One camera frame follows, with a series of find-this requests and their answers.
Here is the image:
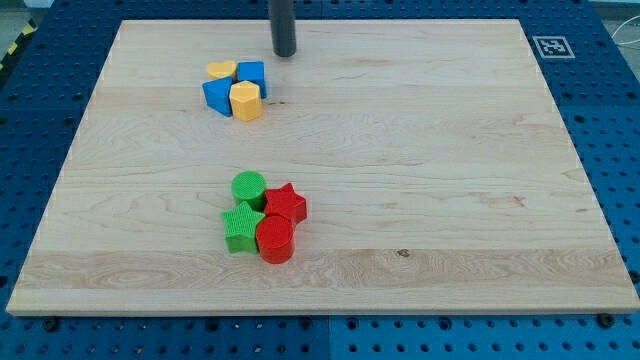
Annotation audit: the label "red cylinder block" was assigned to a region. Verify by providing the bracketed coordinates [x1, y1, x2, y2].
[256, 215, 295, 264]

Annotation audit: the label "green star block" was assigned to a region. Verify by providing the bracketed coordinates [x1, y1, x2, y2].
[221, 202, 265, 254]

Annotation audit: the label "yellow black hazard tape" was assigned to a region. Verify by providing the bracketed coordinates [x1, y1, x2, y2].
[1, 18, 38, 72]

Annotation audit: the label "red star block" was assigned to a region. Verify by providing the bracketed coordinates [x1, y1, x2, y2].
[264, 183, 308, 226]

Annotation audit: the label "blue cube block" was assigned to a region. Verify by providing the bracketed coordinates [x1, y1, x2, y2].
[237, 61, 267, 99]

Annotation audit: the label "yellow hexagon block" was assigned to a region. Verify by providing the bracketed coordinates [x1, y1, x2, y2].
[229, 81, 262, 122]

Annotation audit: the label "white fiducial marker tag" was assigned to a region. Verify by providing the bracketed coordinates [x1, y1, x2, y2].
[532, 36, 575, 59]

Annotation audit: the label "blue triangle block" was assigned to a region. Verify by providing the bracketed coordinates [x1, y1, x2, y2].
[202, 77, 233, 117]

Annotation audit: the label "yellow heart block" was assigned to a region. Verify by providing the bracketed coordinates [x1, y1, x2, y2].
[205, 60, 237, 80]

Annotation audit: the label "green cylinder block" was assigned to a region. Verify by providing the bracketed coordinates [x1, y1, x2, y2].
[231, 171, 266, 211]

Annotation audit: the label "light wooden board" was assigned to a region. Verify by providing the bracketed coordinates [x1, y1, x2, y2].
[7, 19, 639, 316]

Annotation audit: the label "white cable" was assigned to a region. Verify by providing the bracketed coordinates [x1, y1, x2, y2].
[610, 14, 640, 47]

